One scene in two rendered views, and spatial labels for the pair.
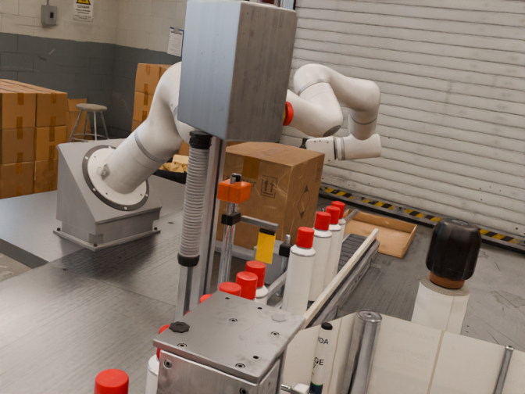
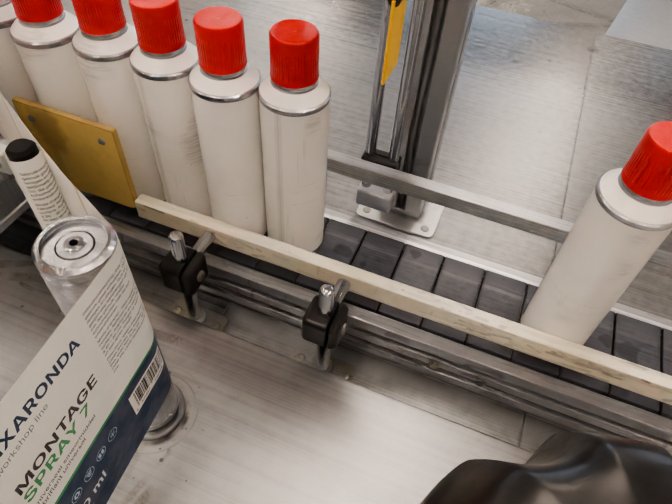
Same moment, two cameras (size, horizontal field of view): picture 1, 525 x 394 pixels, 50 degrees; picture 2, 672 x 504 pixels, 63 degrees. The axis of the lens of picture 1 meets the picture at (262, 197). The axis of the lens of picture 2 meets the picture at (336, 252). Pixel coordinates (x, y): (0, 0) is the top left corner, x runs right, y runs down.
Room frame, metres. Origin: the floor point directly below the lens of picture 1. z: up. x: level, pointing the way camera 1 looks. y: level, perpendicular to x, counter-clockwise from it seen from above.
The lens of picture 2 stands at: (0.86, -0.34, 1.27)
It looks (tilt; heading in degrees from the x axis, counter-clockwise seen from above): 50 degrees down; 88
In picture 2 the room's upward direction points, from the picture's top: 5 degrees clockwise
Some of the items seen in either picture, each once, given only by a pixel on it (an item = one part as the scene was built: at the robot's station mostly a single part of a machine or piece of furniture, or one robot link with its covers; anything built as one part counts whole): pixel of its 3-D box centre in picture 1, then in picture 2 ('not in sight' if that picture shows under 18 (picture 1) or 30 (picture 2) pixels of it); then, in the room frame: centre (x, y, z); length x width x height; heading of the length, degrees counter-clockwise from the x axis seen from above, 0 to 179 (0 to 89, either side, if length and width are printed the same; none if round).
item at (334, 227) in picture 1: (326, 248); not in sight; (1.25, -0.17, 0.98); 0.05 x 0.05 x 0.20
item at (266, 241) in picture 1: (265, 245); (395, 31); (0.90, -0.02, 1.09); 0.03 x 0.01 x 0.06; 69
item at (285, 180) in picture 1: (267, 193); not in sight; (1.68, -0.01, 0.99); 0.30 x 0.24 x 0.27; 158
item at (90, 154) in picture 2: not in sight; (78, 156); (0.65, 0.03, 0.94); 0.10 x 0.01 x 0.09; 159
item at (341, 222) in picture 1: (331, 242); not in sight; (1.30, -0.18, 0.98); 0.05 x 0.05 x 0.20
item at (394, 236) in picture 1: (373, 231); not in sight; (1.88, -0.40, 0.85); 0.30 x 0.26 x 0.04; 159
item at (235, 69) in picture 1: (233, 69); not in sight; (0.87, 0.07, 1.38); 0.17 x 0.10 x 0.19; 34
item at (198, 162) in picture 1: (194, 200); not in sight; (0.83, 0.10, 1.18); 0.04 x 0.04 x 0.21
